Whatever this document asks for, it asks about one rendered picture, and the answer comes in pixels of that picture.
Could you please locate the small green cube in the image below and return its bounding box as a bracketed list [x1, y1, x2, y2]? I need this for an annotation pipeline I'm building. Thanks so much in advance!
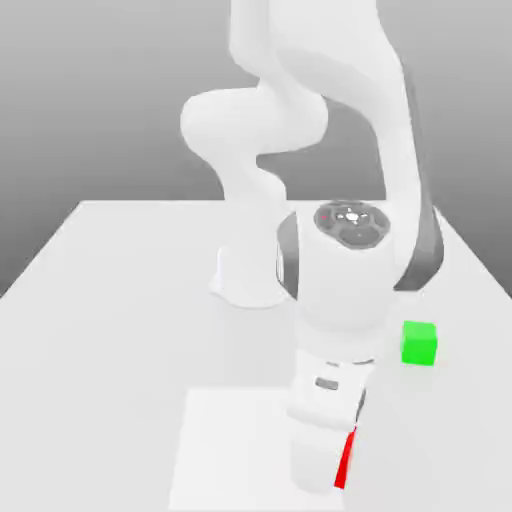
[400, 319, 439, 368]

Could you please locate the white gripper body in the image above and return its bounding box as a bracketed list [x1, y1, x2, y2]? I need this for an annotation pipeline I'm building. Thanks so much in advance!
[285, 388, 368, 496]

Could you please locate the small red cube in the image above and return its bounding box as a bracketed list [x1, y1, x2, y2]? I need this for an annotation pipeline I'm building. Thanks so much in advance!
[332, 424, 359, 490]

